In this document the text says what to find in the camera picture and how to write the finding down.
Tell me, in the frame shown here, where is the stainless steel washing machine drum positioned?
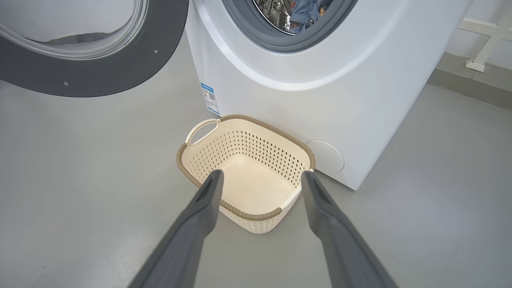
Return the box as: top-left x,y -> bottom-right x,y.
252,0 -> 335,36

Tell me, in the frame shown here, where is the round black washer door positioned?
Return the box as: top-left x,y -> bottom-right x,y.
0,0 -> 190,98

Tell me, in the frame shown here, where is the round drain filter cover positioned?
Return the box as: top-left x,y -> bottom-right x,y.
306,140 -> 345,174

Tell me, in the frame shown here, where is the white metal frame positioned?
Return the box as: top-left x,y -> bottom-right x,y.
458,7 -> 512,73

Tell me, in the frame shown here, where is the blue energy label sticker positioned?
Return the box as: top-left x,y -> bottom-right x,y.
200,82 -> 221,117

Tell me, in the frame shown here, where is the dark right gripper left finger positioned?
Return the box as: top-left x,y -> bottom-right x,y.
128,169 -> 225,288

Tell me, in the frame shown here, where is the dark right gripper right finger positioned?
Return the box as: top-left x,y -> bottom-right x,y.
301,170 -> 399,288

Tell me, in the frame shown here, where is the grey rubber door gasket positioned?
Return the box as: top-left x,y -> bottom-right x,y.
222,0 -> 359,54

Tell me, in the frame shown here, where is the blue printed garment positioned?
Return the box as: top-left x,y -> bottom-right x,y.
289,0 -> 335,35

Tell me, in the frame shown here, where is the white front-load washing machine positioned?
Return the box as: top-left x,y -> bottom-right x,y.
185,0 -> 475,191

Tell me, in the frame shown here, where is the cream perforated laundry basket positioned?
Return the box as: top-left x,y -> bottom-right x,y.
176,114 -> 316,235

